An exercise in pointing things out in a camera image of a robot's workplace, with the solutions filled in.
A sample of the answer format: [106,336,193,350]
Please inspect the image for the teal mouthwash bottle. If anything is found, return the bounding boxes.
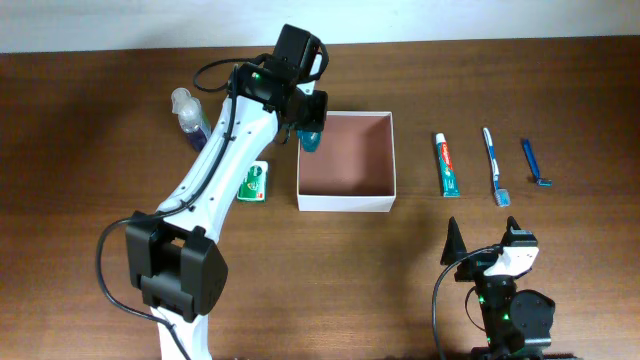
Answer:
[297,130,322,153]

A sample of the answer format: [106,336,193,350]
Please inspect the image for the green white soap bar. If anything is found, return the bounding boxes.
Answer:
[236,161,269,202]

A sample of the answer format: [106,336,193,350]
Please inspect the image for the clear purple spray bottle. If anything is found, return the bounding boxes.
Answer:
[171,87,211,152]

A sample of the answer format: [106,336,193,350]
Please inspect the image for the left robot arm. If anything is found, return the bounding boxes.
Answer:
[122,24,329,359]

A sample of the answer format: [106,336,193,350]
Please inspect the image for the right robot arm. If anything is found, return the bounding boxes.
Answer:
[431,216,575,360]

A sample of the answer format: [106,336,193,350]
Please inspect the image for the blue white toothbrush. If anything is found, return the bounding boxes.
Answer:
[482,127,511,207]

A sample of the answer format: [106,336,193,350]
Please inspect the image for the blue disposable razor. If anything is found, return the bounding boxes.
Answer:
[521,139,552,187]

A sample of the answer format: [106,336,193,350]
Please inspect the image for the toothpaste tube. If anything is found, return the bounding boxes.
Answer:
[435,133,460,198]

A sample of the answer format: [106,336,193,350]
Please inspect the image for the white open cardboard box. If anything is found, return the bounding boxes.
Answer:
[296,111,397,213]

